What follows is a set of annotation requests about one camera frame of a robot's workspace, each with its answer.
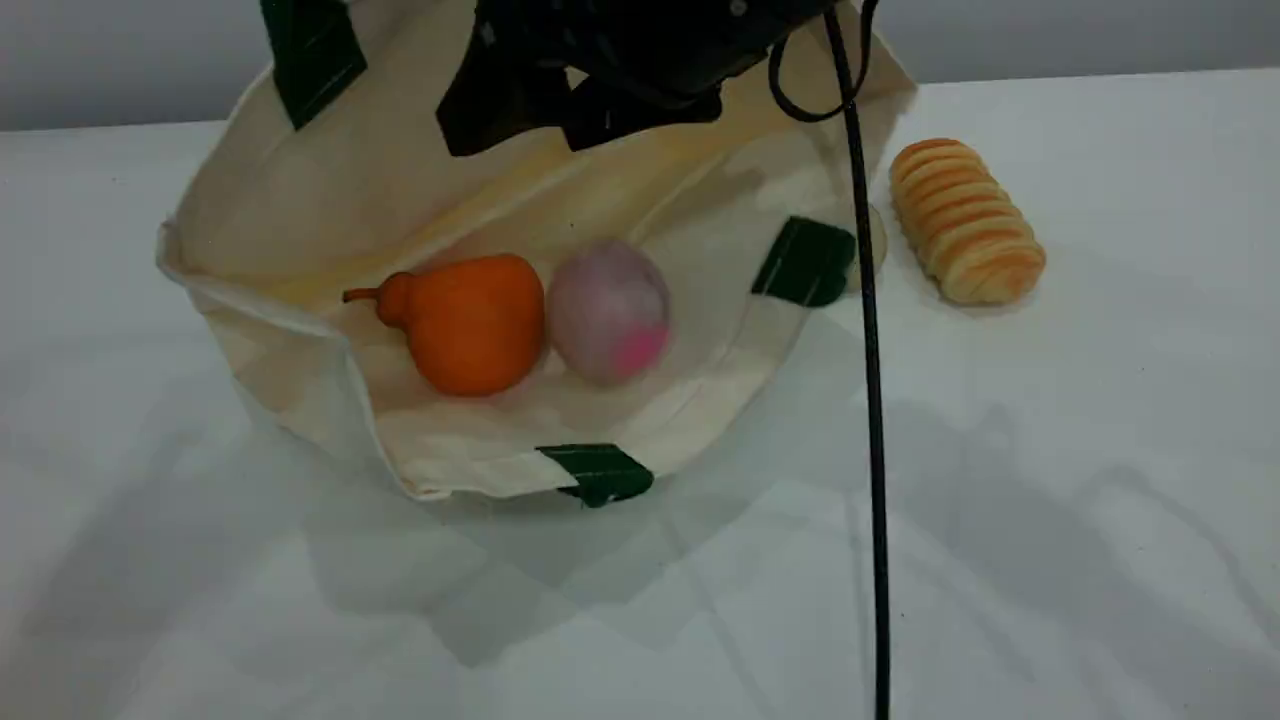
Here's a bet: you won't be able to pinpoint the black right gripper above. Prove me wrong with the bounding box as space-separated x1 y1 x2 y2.
436 0 839 159

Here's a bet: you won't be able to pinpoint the pink toy peach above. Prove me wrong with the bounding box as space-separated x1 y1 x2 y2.
545 240 672 387

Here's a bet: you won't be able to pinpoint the orange toy fruit with stem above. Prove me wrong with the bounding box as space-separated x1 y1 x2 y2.
343 254 547 399

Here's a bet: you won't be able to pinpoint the white canvas bag green handles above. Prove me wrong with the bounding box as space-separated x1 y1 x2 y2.
155 0 918 508

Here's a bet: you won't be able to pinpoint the beige round toy potato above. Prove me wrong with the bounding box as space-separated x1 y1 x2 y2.
848 205 889 297

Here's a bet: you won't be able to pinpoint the ribbed golden toy bread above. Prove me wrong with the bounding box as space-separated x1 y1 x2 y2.
889 138 1047 308

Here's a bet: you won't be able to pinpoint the black cable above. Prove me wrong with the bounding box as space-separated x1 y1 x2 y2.
767 0 893 720

